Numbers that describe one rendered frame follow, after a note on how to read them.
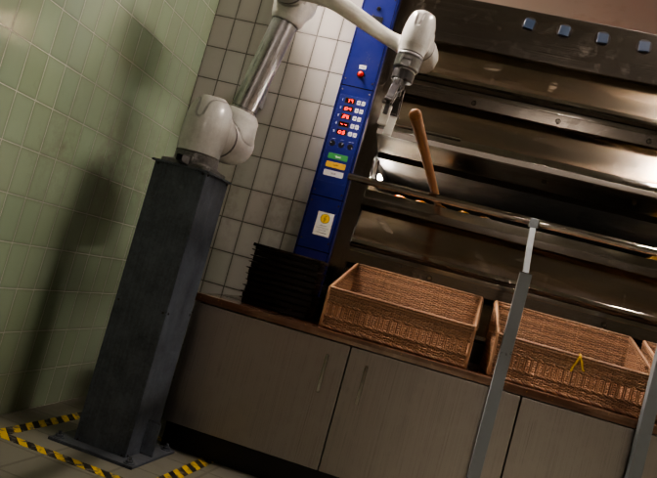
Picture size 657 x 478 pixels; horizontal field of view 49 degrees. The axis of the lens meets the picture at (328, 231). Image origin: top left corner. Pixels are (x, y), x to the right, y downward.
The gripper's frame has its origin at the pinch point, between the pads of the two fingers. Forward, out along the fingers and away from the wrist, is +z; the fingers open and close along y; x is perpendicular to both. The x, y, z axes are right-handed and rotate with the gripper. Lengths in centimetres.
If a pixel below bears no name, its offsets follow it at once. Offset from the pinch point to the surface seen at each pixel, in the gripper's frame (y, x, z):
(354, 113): -70, -29, -17
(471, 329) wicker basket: -25, 48, 54
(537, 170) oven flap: -60, 52, -14
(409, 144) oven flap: -62, -1, -10
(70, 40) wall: 31, -101, 9
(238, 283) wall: -72, -54, 71
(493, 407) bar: -16, 63, 76
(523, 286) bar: -16, 60, 35
